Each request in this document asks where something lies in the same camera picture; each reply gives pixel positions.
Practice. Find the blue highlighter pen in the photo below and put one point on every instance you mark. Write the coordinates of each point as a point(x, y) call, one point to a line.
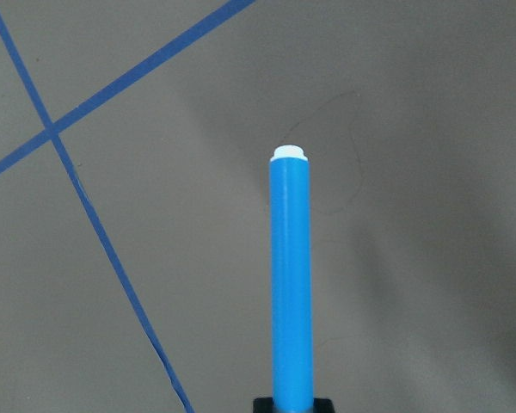
point(289, 177)

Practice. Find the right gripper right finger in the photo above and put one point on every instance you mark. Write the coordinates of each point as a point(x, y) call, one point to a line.
point(323, 406)

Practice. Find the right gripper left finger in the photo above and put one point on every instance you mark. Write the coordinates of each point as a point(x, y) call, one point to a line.
point(263, 406)

